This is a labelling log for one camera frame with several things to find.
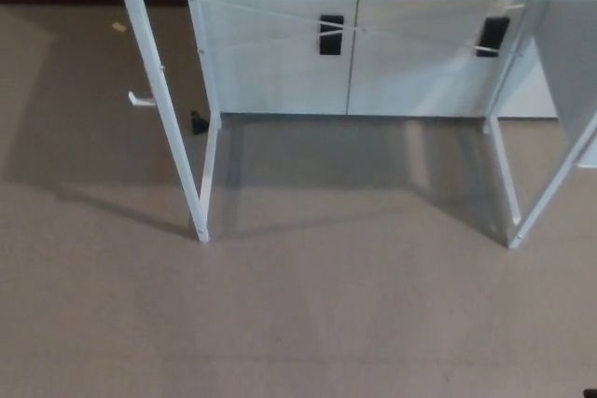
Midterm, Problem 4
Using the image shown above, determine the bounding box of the small black floor object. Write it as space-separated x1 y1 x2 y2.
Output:
188 109 209 136

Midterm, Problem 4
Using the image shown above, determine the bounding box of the white table side hook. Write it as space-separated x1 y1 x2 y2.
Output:
127 89 158 115

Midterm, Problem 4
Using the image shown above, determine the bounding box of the white cabinet with doors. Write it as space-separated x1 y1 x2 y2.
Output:
188 0 561 120

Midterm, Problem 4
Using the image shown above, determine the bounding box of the black cabinet handle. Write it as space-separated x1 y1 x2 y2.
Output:
475 16 511 60
319 13 345 56

